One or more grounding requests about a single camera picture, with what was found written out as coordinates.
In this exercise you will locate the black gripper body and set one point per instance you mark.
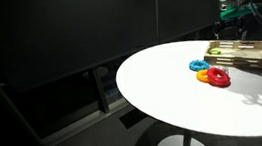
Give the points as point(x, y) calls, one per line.
point(231, 26)

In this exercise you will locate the wooden slatted tray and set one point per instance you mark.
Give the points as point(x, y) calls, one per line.
point(256, 55)

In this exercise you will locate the black floor plate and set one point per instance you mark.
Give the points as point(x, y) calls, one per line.
point(133, 118)

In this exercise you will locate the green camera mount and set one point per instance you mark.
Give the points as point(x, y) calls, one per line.
point(236, 12)

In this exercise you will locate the dark shelf post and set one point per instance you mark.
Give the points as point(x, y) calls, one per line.
point(101, 90)

